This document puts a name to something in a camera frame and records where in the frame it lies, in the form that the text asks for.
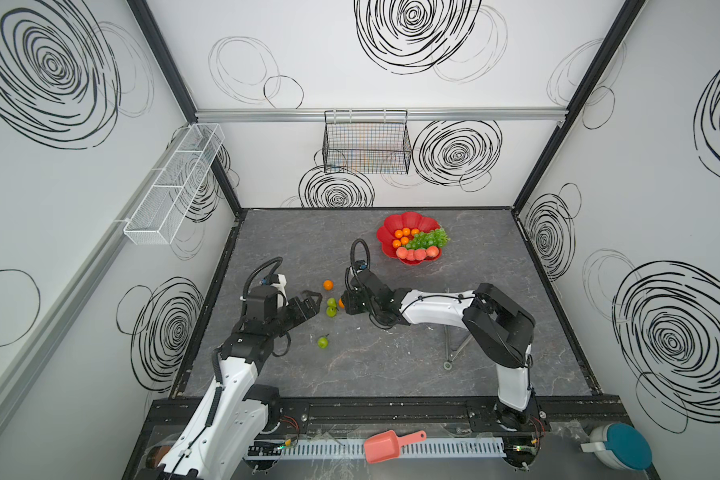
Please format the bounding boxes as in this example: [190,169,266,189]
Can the white wire shelf basket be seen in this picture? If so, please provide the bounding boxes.
[123,123,225,246]

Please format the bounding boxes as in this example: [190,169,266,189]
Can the red flower-shaped fruit bowl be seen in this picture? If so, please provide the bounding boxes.
[376,212,441,265]

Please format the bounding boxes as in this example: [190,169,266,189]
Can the pink plastic scoop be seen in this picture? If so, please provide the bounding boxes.
[363,430,427,464]

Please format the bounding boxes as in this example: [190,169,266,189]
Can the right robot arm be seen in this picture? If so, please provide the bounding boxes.
[342,267,535,431]

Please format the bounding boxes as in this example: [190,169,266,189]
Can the green fake grape bunch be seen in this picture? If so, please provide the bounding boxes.
[405,228,450,250]

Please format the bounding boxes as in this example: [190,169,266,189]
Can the white slotted cable duct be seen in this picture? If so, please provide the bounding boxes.
[243,437,506,461]

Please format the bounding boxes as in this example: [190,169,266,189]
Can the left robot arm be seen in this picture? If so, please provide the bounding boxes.
[137,282,322,479]

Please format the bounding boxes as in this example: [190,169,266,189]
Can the brown bottle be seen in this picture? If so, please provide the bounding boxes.
[144,445,171,469]

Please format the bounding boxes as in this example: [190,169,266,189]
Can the black wire basket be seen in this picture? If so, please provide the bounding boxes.
[321,109,413,175]

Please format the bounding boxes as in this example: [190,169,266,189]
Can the teal and white container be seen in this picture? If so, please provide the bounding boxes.
[580,423,653,471]

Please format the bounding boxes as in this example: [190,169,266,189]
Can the metal kitchen tongs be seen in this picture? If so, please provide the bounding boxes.
[443,326,473,371]

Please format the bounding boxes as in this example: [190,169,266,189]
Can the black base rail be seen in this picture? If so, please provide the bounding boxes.
[146,395,631,434]

